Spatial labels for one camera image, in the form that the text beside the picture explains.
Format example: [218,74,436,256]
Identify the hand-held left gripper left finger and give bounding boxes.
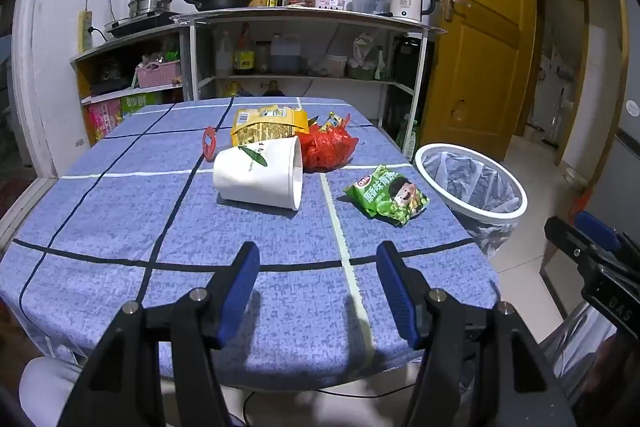
[65,241,261,427]

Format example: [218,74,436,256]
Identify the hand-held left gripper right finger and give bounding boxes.
[376,241,576,427]

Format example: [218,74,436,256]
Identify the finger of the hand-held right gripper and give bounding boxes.
[574,210,624,253]
[544,216,601,271]

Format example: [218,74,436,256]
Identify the white round trash bin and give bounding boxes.
[414,143,529,258]

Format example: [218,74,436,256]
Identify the green snack packet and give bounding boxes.
[343,164,431,228]

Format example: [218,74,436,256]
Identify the white paper cup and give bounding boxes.
[212,136,305,212]

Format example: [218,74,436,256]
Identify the red plastic bag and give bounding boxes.
[298,119,360,172]

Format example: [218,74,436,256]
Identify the yellow snack box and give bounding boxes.
[230,106,310,148]

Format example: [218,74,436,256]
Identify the yellow printed snack wrapper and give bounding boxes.
[320,112,352,132]

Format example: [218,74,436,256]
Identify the grey shiny cloth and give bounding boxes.
[539,302,622,408]

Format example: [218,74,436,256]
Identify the grey bin liner bag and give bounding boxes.
[421,149,522,257]

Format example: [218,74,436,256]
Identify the blue checked tablecloth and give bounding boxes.
[0,96,501,380]

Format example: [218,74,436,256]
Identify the green detergent bottle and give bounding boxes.
[397,117,419,158]

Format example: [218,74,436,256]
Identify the green printed box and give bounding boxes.
[120,92,164,118]

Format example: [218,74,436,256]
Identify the wooden door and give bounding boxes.
[420,0,539,160]

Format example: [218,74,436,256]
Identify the pink printed box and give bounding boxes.
[85,99,124,140]

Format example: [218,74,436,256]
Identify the black tall appliance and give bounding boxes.
[389,36,426,98]

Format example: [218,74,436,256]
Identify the pink plastic basket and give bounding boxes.
[135,60,182,89]

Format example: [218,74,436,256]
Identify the white plastic tub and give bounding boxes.
[324,54,349,78]

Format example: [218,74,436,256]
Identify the clear plastic bottle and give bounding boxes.
[215,31,235,77]

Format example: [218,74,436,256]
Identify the red cap oil bottle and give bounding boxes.
[232,23,256,76]

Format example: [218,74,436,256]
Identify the white plastic bags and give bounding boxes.
[352,32,391,80]

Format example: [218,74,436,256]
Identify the grey plastic jerrycan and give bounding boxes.
[270,34,304,76]

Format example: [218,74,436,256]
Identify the wooden shelf cabinet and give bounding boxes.
[70,24,187,146]

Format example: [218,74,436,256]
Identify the white metal shelf unit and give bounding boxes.
[175,6,447,130]

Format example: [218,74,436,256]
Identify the black induction cooker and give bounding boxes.
[104,13,177,39]

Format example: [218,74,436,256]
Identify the black frying pan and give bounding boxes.
[167,0,254,12]

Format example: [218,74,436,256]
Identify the clear plastic container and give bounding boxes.
[346,0,392,14]

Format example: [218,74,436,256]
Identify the yellowed power strip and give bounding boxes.
[79,10,95,54]

